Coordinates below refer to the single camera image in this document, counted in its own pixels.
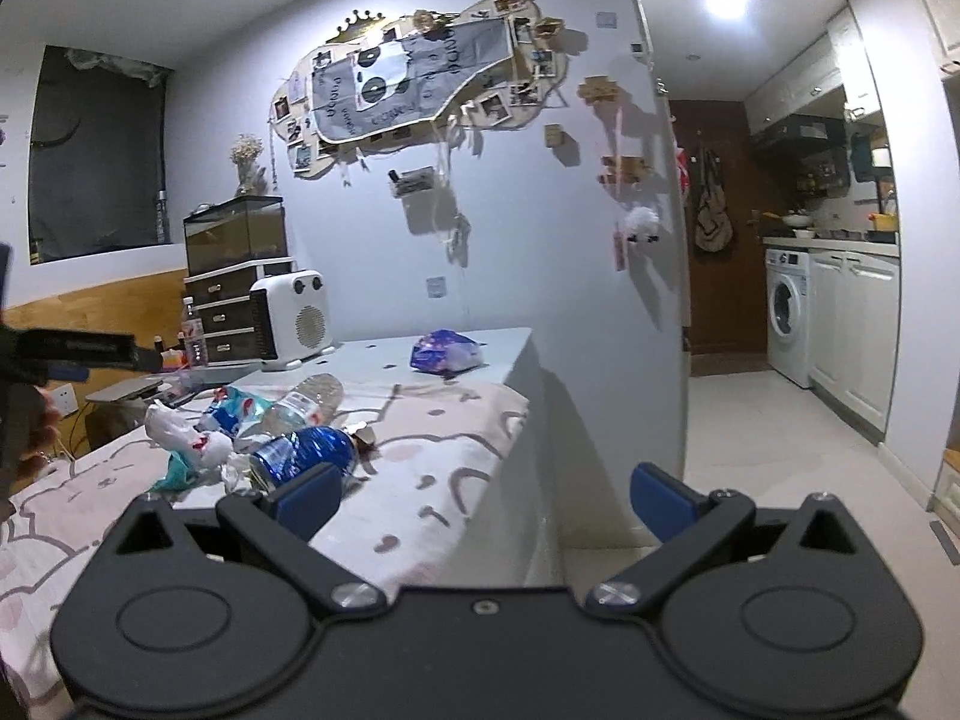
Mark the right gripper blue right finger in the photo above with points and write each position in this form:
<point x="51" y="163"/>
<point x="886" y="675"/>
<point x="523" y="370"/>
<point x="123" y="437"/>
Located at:
<point x="663" y="503"/>

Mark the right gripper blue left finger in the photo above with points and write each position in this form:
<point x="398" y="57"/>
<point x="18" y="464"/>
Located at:
<point x="303" y="505"/>

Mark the crushed blue drink can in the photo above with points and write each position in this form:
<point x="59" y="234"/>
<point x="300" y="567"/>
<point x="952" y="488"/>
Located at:
<point x="288" y="457"/>

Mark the clear plastic bottle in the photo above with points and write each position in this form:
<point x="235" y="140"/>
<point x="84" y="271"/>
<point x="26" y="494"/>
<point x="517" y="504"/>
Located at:
<point x="313" y="402"/>

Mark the blue white snack wrapper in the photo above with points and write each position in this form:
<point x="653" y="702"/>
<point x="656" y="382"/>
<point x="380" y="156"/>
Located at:
<point x="232" y="410"/>

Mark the white plastic bag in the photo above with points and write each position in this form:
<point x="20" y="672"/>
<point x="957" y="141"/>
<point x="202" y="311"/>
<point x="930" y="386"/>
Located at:
<point x="203" y="451"/>

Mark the person left hand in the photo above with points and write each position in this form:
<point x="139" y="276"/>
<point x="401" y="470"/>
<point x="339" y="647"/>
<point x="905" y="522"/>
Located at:
<point x="43" y="435"/>

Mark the pink cartoon blanket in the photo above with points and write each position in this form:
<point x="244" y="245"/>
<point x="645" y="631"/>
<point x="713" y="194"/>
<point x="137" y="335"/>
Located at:
<point x="56" y="523"/>

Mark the white bed platform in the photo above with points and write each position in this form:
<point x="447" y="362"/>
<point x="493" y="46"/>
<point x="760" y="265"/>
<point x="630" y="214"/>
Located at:
<point x="457" y="490"/>

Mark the upright water bottle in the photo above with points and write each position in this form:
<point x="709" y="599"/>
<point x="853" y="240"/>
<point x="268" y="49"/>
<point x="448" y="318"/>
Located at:
<point x="192" y="331"/>

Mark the white space heater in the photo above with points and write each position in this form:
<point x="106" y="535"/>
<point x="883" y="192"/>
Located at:
<point x="291" y="318"/>

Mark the black drawer organizer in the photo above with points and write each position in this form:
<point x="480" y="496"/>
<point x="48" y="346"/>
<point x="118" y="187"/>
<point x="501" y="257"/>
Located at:
<point x="221" y="298"/>

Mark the purple tissue pack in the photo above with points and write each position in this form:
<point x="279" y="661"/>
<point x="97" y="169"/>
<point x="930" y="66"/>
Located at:
<point x="445" y="353"/>

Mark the glass terrarium tank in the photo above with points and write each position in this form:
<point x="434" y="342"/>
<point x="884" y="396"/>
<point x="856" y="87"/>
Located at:
<point x="238" y="230"/>

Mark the white washing machine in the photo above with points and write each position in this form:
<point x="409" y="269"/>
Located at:
<point x="787" y="313"/>

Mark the hanging brown bag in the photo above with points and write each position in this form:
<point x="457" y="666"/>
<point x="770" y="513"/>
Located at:
<point x="713" y="225"/>

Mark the white kitchen cabinets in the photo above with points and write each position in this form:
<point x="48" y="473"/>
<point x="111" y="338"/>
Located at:
<point x="854" y="309"/>

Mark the dried flower vase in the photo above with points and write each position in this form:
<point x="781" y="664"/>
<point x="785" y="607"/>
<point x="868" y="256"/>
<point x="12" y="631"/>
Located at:
<point x="245" y="155"/>

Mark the white wall socket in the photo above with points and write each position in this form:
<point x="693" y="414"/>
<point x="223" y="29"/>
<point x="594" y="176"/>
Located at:
<point x="65" y="399"/>

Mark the white plush wall toy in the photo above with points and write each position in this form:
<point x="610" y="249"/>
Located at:
<point x="642" y="224"/>

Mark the wall photo collage board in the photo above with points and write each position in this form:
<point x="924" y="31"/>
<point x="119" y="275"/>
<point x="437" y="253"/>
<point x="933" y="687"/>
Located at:
<point x="381" y="84"/>

